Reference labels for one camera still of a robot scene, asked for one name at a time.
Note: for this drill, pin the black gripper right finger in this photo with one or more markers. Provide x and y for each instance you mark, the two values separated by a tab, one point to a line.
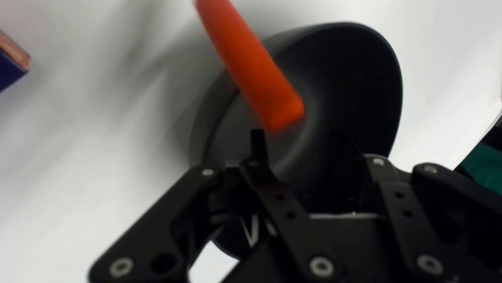
429	221

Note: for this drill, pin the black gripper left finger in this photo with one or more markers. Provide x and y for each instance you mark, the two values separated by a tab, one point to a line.
174	231

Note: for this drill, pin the orange carrot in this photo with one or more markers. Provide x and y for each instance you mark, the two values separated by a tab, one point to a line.
252	64

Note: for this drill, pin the black bowl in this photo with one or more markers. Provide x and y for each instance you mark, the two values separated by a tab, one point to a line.
335	105

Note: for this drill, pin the white table sheet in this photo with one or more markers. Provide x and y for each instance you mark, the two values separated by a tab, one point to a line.
105	158

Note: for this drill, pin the blue rack with orange base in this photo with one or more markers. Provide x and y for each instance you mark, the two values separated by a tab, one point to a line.
10	64

